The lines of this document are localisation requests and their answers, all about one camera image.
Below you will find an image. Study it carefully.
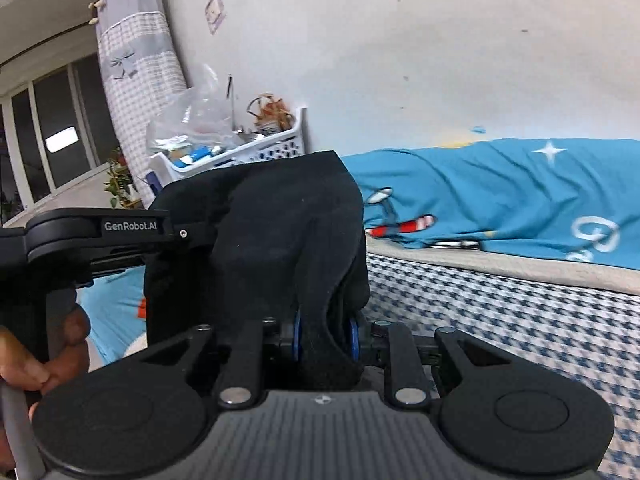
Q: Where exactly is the glass sliding door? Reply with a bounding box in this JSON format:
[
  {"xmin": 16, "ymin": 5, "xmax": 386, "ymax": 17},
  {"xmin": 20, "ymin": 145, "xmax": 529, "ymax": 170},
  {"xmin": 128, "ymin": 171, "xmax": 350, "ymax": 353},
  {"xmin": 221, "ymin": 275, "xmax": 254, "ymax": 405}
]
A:
[{"xmin": 0, "ymin": 50, "xmax": 121, "ymax": 221}]

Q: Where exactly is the purple framed wall socket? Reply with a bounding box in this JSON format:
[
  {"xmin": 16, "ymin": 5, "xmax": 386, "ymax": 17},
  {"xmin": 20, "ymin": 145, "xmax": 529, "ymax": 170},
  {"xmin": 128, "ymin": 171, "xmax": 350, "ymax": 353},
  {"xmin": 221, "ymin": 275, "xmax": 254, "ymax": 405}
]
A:
[{"xmin": 204, "ymin": 0, "xmax": 226, "ymax": 36}]

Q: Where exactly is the blue airplane print cover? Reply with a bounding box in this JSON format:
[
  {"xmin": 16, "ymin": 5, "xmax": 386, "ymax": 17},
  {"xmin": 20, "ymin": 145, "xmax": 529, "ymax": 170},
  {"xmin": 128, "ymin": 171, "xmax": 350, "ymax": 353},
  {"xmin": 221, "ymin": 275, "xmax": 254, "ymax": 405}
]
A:
[{"xmin": 75, "ymin": 137, "xmax": 640, "ymax": 366}]

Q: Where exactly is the potted plant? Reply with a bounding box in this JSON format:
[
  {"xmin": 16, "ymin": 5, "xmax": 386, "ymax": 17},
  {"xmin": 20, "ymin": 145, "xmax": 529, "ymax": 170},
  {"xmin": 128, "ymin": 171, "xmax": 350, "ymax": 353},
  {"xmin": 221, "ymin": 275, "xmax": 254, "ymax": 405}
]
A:
[{"xmin": 102, "ymin": 147, "xmax": 143, "ymax": 209}]

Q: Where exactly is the white plastic basket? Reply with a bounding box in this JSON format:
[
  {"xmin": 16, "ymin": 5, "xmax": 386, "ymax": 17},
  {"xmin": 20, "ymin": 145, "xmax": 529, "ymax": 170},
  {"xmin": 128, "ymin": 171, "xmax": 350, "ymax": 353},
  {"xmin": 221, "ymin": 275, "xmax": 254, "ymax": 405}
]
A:
[{"xmin": 149, "ymin": 106, "xmax": 307, "ymax": 196}]

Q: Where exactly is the clear plastic bag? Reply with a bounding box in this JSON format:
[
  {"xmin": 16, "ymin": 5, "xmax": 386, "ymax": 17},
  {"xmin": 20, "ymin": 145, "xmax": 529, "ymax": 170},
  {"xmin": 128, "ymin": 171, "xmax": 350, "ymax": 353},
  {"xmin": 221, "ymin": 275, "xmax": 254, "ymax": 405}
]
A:
[{"xmin": 146, "ymin": 62, "xmax": 246, "ymax": 153}]

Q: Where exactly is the checked fabric covered air conditioner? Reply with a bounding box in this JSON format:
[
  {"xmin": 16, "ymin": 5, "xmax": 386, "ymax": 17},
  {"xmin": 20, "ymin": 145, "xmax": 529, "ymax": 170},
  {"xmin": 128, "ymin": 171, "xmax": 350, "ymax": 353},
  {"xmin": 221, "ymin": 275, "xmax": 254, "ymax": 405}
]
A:
[{"xmin": 95, "ymin": 0, "xmax": 191, "ymax": 211}]

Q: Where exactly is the black t-shirt with red print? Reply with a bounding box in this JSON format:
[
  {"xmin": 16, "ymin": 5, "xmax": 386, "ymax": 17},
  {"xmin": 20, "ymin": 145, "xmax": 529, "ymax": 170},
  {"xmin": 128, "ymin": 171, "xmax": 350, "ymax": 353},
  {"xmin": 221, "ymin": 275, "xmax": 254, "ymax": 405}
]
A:
[{"xmin": 144, "ymin": 150, "xmax": 370, "ymax": 391}]

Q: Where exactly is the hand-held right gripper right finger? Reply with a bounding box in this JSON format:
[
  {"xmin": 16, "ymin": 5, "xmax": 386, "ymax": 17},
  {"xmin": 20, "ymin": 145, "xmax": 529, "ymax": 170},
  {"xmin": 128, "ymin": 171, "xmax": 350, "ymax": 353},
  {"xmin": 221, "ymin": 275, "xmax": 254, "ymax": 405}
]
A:
[{"xmin": 350, "ymin": 312, "xmax": 513, "ymax": 408}]

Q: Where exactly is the person's left hand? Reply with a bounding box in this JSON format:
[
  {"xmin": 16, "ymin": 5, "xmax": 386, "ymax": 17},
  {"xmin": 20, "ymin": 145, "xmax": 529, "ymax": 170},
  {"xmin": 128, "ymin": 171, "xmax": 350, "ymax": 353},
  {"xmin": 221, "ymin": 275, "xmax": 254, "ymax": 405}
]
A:
[{"xmin": 0, "ymin": 305, "xmax": 92, "ymax": 466}]

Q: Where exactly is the brown wicker item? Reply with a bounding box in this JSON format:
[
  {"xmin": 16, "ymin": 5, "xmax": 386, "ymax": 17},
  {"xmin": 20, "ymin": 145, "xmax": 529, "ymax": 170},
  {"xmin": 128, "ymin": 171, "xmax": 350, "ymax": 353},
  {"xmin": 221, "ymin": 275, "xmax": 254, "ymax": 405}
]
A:
[{"xmin": 246, "ymin": 94, "xmax": 296, "ymax": 136}]

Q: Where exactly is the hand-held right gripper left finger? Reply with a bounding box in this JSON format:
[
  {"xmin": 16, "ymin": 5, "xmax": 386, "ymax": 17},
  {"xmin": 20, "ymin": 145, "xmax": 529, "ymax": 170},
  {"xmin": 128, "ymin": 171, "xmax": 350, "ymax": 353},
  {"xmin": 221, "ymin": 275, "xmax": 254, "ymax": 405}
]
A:
[{"xmin": 130, "ymin": 312, "xmax": 303, "ymax": 408}]

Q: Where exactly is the houndstooth mattress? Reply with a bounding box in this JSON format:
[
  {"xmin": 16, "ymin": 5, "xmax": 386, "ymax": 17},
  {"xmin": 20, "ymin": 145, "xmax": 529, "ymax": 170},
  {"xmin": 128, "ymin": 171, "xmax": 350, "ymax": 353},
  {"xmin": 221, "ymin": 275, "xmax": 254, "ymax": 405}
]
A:
[{"xmin": 362, "ymin": 240, "xmax": 640, "ymax": 480}]

